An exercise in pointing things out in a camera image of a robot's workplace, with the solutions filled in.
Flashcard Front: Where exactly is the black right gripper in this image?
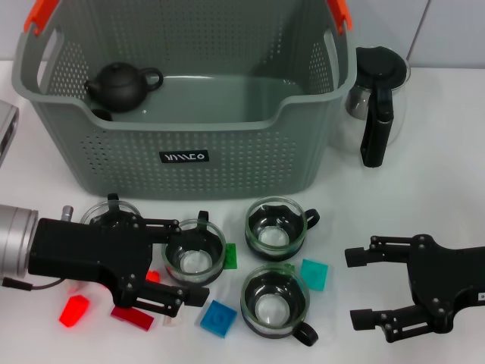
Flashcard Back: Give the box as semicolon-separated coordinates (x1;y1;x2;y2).
344;234;485;344

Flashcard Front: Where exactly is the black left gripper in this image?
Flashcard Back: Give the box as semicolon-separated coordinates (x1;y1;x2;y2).
29;211;211;318

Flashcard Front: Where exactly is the glass teacup black sleeve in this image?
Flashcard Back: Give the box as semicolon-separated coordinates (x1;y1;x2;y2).
161;210;227;287
245;196;321;262
239;263;320;347

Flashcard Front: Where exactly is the glass jar with bricks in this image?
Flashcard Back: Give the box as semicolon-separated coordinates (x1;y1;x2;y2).
79;193;142;228

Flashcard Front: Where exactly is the grey perforated storage basket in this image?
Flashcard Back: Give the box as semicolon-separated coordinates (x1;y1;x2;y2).
11;0;357;201

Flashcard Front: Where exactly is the clear transparent brick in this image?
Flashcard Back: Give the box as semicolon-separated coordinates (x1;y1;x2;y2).
63;281;90;297
161;306;189;328

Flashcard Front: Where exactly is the dark red curved brick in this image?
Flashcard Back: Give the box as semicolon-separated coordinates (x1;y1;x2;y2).
110;306;155;332

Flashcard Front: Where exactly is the green flat brick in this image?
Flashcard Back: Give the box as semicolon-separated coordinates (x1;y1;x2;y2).
223;243;239;270

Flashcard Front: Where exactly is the teal square plate brick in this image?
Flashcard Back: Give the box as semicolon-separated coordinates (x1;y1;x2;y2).
300;259;330;292

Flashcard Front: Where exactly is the blue square plate brick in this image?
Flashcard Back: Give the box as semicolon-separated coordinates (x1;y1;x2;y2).
199;299;239;338

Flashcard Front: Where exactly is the black clay teapot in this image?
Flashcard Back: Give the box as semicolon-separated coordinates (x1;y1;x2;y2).
83;61;164;114

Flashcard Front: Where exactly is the glass coffee pot black lid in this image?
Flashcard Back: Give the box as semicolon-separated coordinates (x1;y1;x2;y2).
329;45;412;169

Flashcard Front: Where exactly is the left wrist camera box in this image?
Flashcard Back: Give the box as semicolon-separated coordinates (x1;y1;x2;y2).
0;100;20;168

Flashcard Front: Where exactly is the orange basket handle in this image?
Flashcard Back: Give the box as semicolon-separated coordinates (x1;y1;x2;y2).
23;0;355;37

